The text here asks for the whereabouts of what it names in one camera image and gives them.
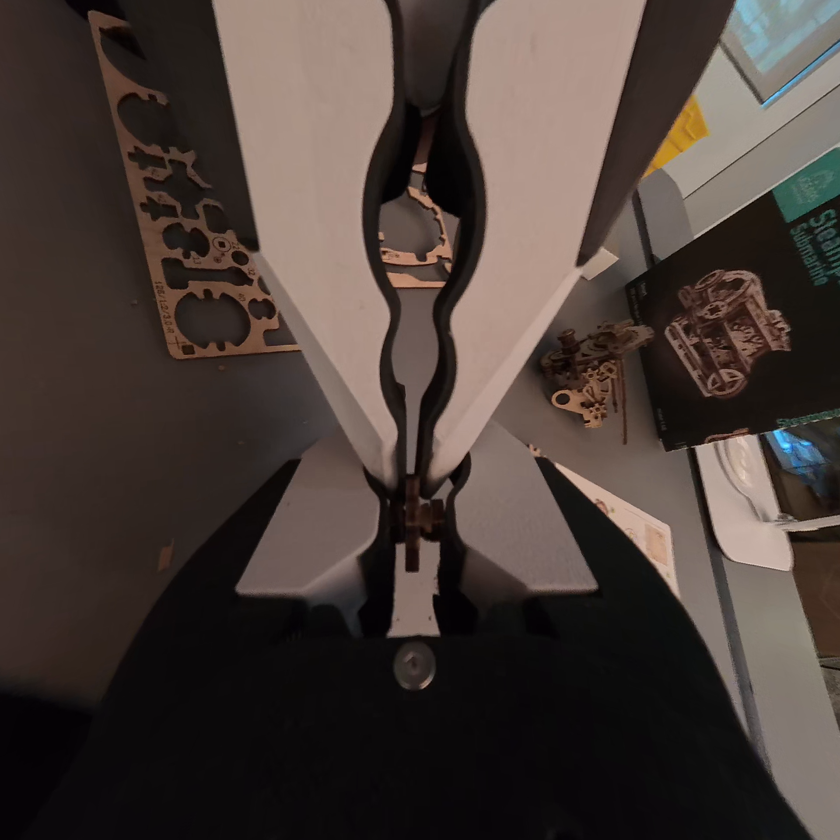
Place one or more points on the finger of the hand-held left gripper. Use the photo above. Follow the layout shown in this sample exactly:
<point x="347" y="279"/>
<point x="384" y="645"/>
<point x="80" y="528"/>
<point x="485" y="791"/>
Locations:
<point x="544" y="164"/>
<point x="308" y="164"/>

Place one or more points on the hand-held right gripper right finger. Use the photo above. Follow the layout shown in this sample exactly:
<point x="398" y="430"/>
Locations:
<point x="525" y="531"/>

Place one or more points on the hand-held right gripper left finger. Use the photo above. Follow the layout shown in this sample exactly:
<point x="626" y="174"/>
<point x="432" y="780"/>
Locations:
<point x="308" y="531"/>

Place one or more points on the partly built wooden model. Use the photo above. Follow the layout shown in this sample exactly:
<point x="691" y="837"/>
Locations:
<point x="584" y="380"/>

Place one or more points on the black model kit box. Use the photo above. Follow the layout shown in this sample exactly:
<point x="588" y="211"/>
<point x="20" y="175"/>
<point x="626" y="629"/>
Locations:
<point x="722" y="275"/>

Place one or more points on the nested yellow plastic bins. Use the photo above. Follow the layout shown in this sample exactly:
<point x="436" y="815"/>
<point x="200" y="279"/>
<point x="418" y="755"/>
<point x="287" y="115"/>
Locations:
<point x="682" y="131"/>

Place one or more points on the white cardboard tray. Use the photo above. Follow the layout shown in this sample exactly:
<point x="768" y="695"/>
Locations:
<point x="600" y="264"/>

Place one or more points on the printed instruction booklet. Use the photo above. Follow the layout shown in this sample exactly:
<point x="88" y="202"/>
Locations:
<point x="646" y="544"/>

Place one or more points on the glass window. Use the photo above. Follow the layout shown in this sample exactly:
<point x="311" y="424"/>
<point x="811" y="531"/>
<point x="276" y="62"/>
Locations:
<point x="787" y="39"/>

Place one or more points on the small wooden scrap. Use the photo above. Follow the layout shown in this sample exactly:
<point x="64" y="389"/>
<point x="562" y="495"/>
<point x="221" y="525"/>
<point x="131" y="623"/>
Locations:
<point x="164" y="556"/>

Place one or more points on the laser-cut plywood sheet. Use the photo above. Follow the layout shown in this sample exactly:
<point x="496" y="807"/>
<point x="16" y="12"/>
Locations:
<point x="159" y="305"/>

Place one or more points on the white plastic base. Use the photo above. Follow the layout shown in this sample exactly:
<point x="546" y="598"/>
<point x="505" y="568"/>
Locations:
<point x="741" y="525"/>

